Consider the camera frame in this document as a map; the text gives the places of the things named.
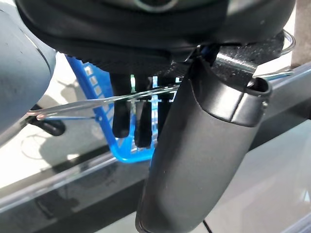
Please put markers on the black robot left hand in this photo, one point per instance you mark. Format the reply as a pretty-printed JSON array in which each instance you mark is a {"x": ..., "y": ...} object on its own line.
[{"x": 206, "y": 157}]

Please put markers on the blue plastic shopping basket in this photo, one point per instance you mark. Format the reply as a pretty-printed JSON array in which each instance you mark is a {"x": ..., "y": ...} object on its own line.
[{"x": 132, "y": 159}]

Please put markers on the green bottle in basket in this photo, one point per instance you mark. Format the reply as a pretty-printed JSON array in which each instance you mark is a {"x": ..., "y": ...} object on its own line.
[{"x": 132, "y": 83}]

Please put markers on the black robot left foot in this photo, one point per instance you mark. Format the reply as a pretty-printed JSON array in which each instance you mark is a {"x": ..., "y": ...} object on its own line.
[{"x": 53, "y": 128}]

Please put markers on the silver robot left leg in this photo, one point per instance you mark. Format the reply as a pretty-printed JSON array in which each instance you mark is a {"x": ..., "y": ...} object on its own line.
[{"x": 19, "y": 72}]

